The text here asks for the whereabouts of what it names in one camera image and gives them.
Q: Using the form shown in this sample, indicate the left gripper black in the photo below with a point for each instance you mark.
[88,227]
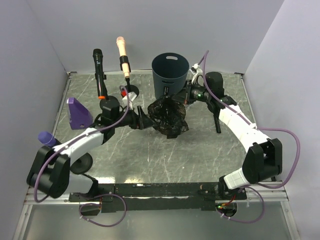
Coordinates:
[141,121]

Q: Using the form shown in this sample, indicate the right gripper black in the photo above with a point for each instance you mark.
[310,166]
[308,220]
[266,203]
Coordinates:
[180,96]

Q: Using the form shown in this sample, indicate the black plastic trash bag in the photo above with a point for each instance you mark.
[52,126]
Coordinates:
[168,116]

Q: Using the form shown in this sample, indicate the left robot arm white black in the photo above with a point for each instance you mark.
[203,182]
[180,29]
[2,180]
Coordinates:
[51,173]

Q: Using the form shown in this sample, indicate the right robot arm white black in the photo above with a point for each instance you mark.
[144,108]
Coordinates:
[264,156]

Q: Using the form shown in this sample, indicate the dark blue trash bin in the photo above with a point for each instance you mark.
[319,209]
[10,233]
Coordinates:
[169,71]

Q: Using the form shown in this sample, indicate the black stand of pink microphone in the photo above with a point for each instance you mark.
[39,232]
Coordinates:
[131,88]

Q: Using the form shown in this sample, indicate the black bar on table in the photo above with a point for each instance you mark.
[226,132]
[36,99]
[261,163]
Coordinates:
[217,123]

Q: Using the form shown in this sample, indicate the purple wedge shaped box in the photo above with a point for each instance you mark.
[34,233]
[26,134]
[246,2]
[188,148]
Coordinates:
[79,116]

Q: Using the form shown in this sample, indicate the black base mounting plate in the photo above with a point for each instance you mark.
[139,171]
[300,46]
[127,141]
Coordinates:
[201,195]

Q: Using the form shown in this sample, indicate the pink beige microphone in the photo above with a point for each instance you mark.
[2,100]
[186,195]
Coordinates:
[121,44]

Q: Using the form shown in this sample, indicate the purple microphone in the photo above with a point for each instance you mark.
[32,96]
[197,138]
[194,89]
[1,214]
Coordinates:
[47,139]

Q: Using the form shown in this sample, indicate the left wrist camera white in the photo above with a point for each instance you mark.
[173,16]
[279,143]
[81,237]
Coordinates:
[128,99]

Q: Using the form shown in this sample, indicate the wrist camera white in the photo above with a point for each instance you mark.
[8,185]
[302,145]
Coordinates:
[196,69]
[128,99]

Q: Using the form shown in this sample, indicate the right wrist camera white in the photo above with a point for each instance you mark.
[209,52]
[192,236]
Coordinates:
[196,69]

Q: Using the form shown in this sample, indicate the aluminium front rail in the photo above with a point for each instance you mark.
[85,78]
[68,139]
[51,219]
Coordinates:
[268,195]

